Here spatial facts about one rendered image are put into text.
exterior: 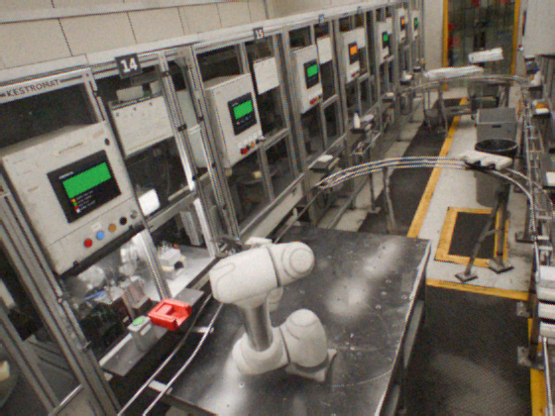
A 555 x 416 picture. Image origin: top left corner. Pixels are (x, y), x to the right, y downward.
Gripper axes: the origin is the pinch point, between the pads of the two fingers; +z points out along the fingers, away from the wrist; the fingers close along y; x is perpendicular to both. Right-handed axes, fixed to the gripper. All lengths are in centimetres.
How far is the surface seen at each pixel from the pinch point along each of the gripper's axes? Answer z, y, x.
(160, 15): 380, 135, -412
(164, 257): 37.6, -9.6, 3.0
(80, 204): 18, 46, 46
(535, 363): -144, -110, -79
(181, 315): 6.5, -20.5, 28.5
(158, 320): 12.4, -17.6, 37.0
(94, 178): 18, 52, 36
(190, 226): 40.4, -6.4, -24.7
